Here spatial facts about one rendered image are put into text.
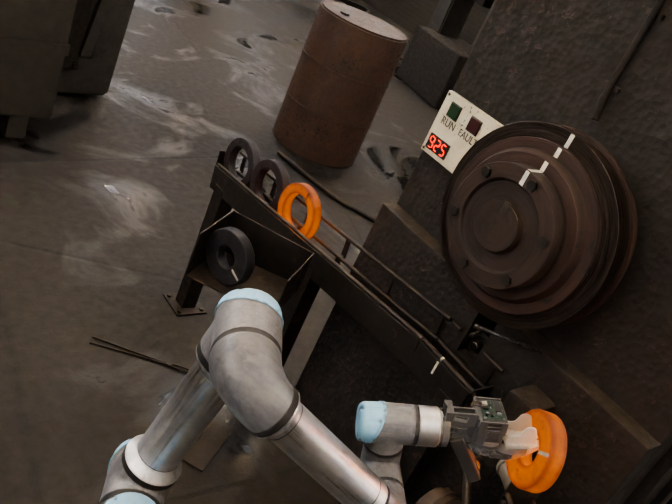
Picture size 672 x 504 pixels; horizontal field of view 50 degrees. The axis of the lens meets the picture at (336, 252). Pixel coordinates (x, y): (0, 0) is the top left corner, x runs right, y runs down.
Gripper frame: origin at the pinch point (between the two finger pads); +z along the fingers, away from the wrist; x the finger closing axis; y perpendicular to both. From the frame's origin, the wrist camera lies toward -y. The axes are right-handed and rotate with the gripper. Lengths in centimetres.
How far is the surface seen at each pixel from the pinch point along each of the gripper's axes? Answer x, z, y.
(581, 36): 68, 12, 62
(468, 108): 82, -7, 38
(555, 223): 29.7, 2.8, 32.3
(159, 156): 257, -120, -58
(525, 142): 49, -1, 42
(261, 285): 68, -57, -13
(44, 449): 48, -112, -61
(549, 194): 33.5, 1.4, 36.9
